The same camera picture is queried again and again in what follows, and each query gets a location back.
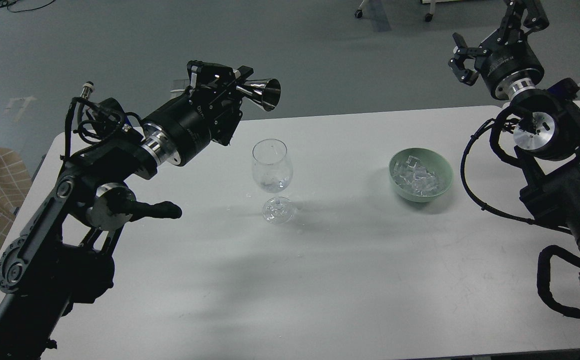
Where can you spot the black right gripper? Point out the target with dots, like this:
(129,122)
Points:
(513,58)

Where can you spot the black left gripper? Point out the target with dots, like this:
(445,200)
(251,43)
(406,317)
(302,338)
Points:
(215,118)

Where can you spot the steel cocktail jigger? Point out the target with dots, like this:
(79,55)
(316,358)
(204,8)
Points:
(265,93)

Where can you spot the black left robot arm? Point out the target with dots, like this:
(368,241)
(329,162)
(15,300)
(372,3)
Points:
(64,254)

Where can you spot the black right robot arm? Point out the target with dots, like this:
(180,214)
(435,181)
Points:
(538,132)

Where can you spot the clear wine glass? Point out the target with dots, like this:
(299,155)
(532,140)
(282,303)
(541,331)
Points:
(272,171)

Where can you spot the pile of ice cubes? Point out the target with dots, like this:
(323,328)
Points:
(413,177)

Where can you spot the green bowl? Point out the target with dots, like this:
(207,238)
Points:
(433,161)

